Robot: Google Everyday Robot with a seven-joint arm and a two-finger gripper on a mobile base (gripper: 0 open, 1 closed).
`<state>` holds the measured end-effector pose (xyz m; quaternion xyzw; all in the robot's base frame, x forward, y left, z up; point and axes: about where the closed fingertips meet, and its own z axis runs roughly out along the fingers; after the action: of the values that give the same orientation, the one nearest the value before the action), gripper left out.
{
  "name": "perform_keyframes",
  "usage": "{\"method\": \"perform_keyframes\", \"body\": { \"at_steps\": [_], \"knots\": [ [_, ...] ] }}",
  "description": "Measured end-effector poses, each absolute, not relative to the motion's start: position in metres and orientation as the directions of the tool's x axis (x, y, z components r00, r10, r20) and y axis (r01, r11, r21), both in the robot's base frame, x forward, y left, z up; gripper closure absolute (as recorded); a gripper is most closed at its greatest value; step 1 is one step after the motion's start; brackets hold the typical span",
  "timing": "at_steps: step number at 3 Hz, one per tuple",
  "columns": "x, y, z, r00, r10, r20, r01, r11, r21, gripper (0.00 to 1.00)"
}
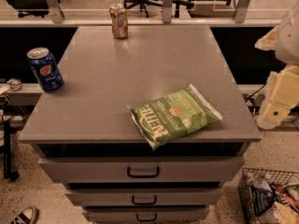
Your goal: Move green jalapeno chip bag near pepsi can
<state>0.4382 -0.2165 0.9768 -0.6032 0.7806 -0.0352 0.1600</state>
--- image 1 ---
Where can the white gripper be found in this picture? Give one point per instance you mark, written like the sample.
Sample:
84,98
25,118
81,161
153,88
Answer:
289,42

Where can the green jalapeno chip bag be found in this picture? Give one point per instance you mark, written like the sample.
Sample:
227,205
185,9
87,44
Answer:
175,115

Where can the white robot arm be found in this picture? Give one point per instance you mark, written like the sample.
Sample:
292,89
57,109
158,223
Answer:
287,46

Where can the red snack bag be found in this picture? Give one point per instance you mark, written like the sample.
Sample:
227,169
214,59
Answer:
282,195

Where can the dark blue snack bag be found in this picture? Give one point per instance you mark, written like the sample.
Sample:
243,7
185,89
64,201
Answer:
263,198

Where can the yellow snack bag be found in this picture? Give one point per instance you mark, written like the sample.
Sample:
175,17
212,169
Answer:
286,214

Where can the orange soda can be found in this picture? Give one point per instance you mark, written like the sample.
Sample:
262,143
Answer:
119,21

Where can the blue pepsi can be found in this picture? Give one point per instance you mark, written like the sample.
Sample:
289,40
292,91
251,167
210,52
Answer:
45,69

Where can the grey drawer cabinet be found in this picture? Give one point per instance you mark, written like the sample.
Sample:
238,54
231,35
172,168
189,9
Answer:
89,116

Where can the top grey drawer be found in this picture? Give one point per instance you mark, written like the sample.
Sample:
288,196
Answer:
141,169

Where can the grey drawer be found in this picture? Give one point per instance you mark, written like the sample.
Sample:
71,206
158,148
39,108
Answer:
143,197
141,169
146,214

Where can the bottom grey drawer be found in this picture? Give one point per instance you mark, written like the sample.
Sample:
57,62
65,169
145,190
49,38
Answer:
146,214

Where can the middle grey drawer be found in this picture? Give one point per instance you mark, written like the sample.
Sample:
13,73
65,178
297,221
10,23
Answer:
143,197

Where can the small round tin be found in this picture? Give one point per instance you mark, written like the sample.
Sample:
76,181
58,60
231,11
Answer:
14,84

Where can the sneaker shoe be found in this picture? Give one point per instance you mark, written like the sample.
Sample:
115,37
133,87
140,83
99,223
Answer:
26,216

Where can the black stand leg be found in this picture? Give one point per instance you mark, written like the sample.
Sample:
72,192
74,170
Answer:
5,150

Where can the wire basket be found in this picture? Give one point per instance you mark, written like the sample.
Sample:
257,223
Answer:
262,177

